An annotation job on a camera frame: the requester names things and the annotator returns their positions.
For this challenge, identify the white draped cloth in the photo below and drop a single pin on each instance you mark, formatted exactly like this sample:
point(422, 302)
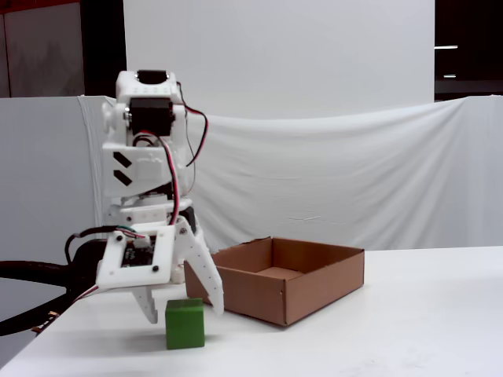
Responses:
point(314, 176)

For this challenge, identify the brown tape strip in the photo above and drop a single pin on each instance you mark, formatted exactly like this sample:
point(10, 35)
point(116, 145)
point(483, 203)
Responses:
point(45, 322)

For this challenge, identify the black curved chair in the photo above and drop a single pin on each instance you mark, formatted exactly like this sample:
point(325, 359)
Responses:
point(23, 271)

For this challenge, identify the white backdrop board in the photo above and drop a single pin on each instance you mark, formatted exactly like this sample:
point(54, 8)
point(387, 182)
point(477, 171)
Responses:
point(275, 47)

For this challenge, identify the brown cardboard box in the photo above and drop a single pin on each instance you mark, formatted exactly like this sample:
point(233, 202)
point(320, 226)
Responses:
point(322, 282)

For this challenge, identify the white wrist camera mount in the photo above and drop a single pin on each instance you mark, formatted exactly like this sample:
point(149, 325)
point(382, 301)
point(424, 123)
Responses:
point(110, 275)

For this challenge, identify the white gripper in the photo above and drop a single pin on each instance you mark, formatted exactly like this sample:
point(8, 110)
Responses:
point(193, 251)

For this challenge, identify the green wooden cube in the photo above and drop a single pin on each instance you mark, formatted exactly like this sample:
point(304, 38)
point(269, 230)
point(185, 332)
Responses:
point(184, 326)

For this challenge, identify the grey partition panel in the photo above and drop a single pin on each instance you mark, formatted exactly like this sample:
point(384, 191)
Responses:
point(39, 157)

